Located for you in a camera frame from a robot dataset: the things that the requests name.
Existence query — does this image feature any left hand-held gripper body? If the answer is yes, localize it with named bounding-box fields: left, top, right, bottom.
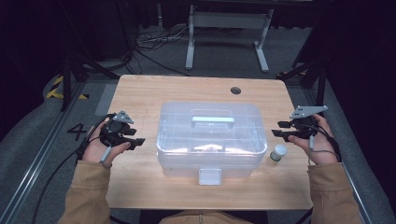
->
left=99, top=109, right=138, bottom=147

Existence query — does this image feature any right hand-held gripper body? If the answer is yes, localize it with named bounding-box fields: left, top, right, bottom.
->
left=290, top=105, right=329, bottom=140

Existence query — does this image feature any small white-capped bottle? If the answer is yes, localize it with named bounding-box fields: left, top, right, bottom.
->
left=269, top=143, right=289, bottom=163

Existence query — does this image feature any clear plastic storage box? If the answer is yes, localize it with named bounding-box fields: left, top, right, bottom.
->
left=156, top=101, right=269, bottom=187

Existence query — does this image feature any person's left hand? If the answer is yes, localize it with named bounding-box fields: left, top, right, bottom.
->
left=81, top=123, right=132, bottom=165

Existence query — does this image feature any person's right hand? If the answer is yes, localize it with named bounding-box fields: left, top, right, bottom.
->
left=287, top=113, right=340, bottom=166

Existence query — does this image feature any black tripod stand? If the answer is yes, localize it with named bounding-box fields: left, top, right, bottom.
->
left=276, top=57, right=329, bottom=107
left=60, top=50, right=121, bottom=113

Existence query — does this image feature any person's tan jacket torso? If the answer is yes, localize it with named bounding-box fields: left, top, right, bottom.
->
left=158, top=209, right=254, bottom=224

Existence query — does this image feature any right hand-held gripper cable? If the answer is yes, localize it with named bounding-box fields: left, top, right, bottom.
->
left=307, top=123, right=343, bottom=166

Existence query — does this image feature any hand-held gripper cable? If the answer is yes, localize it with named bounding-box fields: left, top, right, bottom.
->
left=31, top=113, right=117, bottom=224
left=307, top=123, right=343, bottom=166

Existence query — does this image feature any left hand-held gripper cable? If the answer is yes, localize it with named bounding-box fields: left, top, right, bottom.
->
left=31, top=113, right=117, bottom=224

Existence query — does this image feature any aluminium floor rail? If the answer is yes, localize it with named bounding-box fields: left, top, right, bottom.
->
left=0, top=81, right=87, bottom=224
left=321, top=78, right=375, bottom=224

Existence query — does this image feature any bundle of floor cables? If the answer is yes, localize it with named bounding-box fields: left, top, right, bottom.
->
left=133, top=25, right=191, bottom=77

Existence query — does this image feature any grey metal stand frame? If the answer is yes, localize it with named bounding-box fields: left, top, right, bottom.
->
left=185, top=4, right=276, bottom=75

